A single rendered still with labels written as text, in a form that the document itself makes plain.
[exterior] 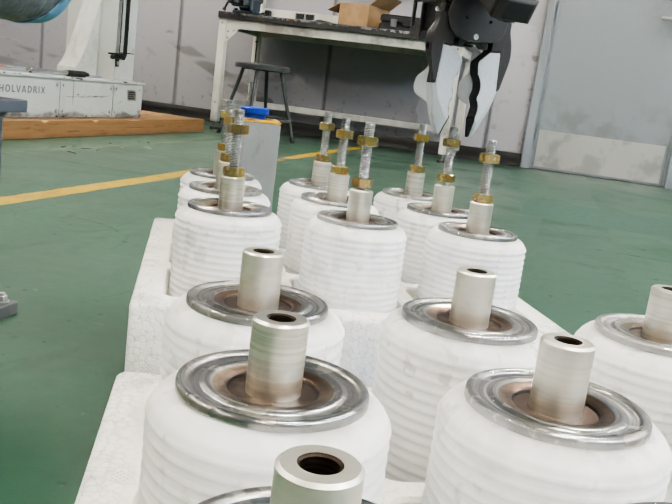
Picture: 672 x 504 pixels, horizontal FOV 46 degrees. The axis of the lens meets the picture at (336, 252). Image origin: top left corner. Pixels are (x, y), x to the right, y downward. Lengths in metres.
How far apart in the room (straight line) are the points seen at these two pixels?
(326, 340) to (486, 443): 0.12
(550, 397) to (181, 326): 0.18
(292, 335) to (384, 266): 0.42
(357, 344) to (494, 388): 0.35
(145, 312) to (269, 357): 0.37
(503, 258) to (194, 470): 0.50
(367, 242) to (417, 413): 0.30
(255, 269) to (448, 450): 0.14
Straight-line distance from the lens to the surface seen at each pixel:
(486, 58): 0.88
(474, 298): 0.44
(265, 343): 0.30
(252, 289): 0.42
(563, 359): 0.33
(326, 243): 0.70
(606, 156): 5.71
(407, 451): 0.44
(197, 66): 6.32
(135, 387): 0.50
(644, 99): 5.72
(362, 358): 0.70
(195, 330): 0.40
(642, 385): 0.46
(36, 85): 3.74
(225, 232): 0.68
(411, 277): 0.85
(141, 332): 0.67
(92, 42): 4.38
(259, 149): 1.10
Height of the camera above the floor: 0.37
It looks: 12 degrees down
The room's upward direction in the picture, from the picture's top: 7 degrees clockwise
